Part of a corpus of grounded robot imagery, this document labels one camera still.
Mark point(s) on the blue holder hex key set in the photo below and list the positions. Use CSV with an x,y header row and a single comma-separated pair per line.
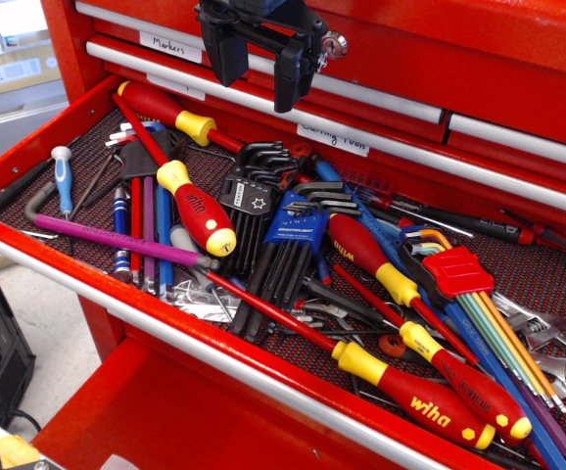
x,y
278,248

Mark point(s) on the blue metal pen screwdriver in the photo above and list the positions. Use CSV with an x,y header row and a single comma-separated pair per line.
x,y
122,268

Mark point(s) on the red yellow screwdriver centre left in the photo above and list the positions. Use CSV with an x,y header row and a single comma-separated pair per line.
x,y
205,219

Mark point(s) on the red tool chest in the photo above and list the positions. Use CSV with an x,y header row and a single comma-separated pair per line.
x,y
413,57

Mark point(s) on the violet long Allen key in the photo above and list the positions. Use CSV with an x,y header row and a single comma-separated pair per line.
x,y
111,238

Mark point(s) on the white Markers label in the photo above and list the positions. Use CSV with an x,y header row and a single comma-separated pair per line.
x,y
170,46

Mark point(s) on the colored hex keys black holder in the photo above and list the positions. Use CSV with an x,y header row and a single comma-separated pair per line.
x,y
150,215

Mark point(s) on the silver cabinet lock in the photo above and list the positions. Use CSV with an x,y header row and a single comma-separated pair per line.
x,y
334,45

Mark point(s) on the red yellow screwdriver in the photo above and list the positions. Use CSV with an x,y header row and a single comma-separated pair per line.
x,y
434,406
205,219
357,244
151,103
484,396

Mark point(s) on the red yellow screwdriver middle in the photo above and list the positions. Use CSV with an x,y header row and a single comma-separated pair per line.
x,y
357,244

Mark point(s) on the white cutting tools label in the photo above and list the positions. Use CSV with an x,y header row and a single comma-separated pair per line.
x,y
332,140

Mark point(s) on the small blue white screwdriver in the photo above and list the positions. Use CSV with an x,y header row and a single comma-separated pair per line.
x,y
63,179

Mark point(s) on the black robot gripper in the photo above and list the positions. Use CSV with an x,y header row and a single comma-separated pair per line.
x,y
289,28

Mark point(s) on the black pen tool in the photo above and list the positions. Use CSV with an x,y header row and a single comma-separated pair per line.
x,y
11,192

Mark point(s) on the red yellow screwdriver front right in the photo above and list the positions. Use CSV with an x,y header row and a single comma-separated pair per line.
x,y
484,396

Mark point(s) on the silver adjustable wrench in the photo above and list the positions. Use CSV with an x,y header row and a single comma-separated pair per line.
x,y
544,334

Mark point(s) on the red yellow screwdriver back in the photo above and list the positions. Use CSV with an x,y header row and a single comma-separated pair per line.
x,y
151,103

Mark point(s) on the open red drawer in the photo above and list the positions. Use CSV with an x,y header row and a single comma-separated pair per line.
x,y
218,400

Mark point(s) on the black torx key set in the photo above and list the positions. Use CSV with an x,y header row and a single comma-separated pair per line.
x,y
248,194

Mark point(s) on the rainbow hex key set red holder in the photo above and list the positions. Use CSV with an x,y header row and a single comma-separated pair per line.
x,y
454,276

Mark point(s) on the long blue Allen key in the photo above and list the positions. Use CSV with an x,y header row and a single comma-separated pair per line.
x,y
548,439

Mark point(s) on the black red precision screwdriver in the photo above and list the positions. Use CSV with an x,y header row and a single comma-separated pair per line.
x,y
381,205

